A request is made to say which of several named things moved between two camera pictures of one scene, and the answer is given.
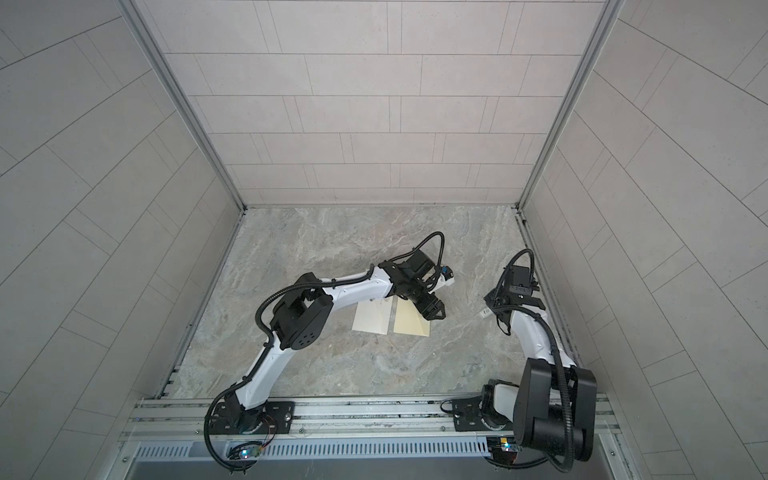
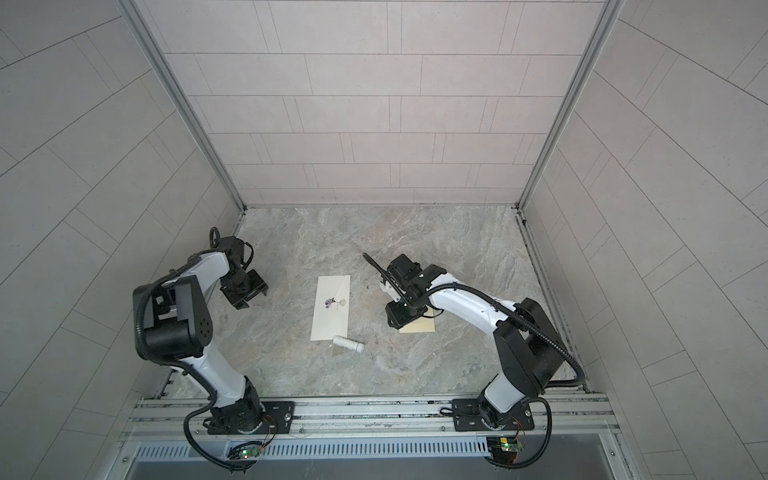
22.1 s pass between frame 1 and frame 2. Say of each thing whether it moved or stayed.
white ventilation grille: stayed
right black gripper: moved
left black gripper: moved
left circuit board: stayed
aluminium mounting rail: stayed
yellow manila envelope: stayed
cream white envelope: moved
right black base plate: stayed
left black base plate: stayed
